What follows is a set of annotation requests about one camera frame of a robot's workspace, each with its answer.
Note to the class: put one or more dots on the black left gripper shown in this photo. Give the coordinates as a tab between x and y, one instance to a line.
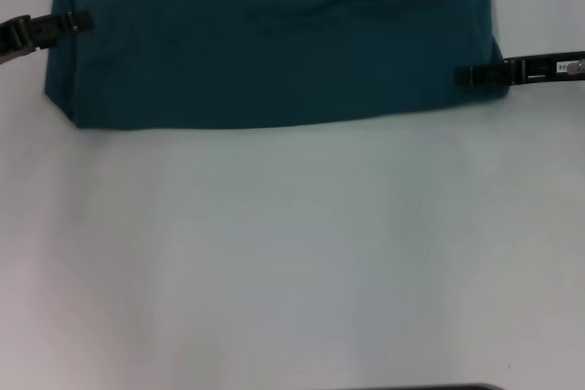
7	40

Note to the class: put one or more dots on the teal FREE print T-shirt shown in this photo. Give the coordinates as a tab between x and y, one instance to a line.
274	43

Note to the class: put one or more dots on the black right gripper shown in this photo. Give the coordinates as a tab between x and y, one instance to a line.
553	68

